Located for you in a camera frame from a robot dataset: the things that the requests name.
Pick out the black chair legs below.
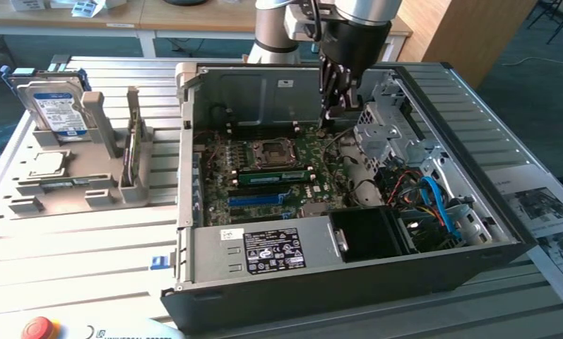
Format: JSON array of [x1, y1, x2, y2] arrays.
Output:
[[525, 0, 563, 45]]

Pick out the silver CPU chip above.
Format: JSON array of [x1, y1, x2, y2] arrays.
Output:
[[26, 151, 70, 178]]

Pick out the wooden desk with white frame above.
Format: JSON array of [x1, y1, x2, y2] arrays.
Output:
[[0, 0, 413, 59]]

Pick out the hard disk in blue caddy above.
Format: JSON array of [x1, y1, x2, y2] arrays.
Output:
[[0, 65, 89, 93]]

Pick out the green flat RAM stick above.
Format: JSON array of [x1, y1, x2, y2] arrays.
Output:
[[38, 178, 96, 187]]

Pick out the grey parts rack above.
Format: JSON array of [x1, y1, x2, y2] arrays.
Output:
[[6, 86, 156, 213]]

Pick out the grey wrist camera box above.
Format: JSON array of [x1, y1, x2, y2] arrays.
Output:
[[283, 2, 320, 42]]

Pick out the blue flat wire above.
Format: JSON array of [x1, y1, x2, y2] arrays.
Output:
[[419, 175, 461, 242]]

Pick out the white cardboard box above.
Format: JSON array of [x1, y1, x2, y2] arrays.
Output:
[[8, 0, 52, 12]]

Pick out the silver metal disk bay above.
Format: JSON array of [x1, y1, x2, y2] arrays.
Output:
[[352, 101, 452, 170]]

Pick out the black open PC case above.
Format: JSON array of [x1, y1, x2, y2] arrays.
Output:
[[158, 61, 537, 333]]

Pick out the blue expansion slot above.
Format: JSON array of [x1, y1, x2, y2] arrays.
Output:
[[227, 192, 283, 208]]

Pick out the green motherboard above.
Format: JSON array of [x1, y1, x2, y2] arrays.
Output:
[[190, 129, 360, 227]]

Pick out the teach pendant with red button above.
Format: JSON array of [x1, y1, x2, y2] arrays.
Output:
[[18, 316, 185, 339]]

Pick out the printed paper sheet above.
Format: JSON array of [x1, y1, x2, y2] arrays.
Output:
[[485, 164, 563, 316]]

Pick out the hard disk with blue label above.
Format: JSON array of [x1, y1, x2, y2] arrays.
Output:
[[14, 81, 92, 139]]

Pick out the green upright circuit card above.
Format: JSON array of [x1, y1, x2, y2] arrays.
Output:
[[121, 88, 144, 188]]

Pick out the grey power supply unit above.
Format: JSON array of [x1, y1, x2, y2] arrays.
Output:
[[185, 215, 352, 284]]

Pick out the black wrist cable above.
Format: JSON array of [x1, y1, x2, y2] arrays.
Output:
[[307, 0, 325, 44]]

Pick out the wooden cabinet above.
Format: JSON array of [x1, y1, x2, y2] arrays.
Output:
[[396, 0, 537, 90]]

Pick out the sheet of white labels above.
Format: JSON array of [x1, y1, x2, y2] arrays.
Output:
[[69, 0, 104, 18]]

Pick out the CPU socket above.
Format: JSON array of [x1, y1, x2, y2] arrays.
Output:
[[244, 138, 297, 167]]

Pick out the green RAM stick with label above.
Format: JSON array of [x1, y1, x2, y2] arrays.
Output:
[[236, 169, 311, 186]]

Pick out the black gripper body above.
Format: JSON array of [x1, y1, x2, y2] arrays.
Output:
[[317, 14, 393, 77]]

